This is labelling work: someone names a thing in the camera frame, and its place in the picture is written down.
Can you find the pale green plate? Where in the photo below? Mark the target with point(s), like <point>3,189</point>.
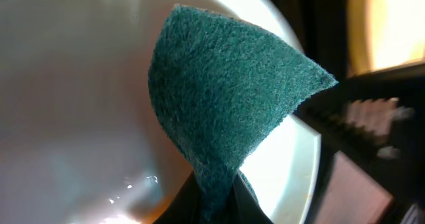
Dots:
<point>80,142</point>

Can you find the green yellow sponge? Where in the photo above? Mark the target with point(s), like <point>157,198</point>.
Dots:
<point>219,86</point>

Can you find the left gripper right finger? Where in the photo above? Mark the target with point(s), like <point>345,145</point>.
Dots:
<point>243,209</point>

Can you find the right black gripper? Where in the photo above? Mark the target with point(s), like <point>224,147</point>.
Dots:
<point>377,121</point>

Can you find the yellow plate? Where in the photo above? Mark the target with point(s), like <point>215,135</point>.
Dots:
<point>384,34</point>

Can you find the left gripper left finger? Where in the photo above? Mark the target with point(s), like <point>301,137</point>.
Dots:
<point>184,209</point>

